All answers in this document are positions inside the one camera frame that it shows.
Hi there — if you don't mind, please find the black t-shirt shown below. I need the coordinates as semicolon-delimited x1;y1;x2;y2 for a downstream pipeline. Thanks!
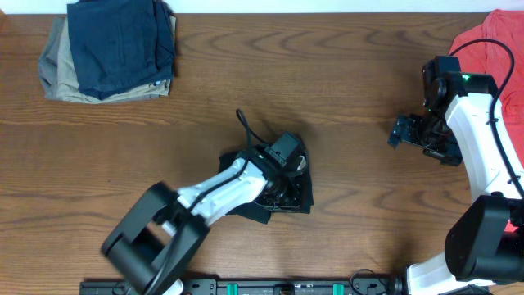
219;144;314;224

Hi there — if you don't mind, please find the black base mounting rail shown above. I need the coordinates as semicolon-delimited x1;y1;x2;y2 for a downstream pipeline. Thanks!
79;269;408;295

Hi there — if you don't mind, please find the folded navy blue garment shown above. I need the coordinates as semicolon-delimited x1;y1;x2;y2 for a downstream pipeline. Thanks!
67;0;176;100

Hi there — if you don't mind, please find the folded grey garment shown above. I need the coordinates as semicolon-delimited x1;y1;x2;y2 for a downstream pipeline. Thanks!
38;17;66;100

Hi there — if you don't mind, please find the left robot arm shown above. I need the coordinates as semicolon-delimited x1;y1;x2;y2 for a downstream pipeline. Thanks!
101;133;309;294

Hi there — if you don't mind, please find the red t-shirt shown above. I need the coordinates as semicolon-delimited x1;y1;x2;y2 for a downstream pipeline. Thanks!
449;8;524;234

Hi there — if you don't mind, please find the folded beige garment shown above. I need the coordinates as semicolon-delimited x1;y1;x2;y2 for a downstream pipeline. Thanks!
56;16;176;104

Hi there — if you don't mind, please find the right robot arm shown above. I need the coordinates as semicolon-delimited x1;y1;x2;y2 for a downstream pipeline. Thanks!
388;56;523;294

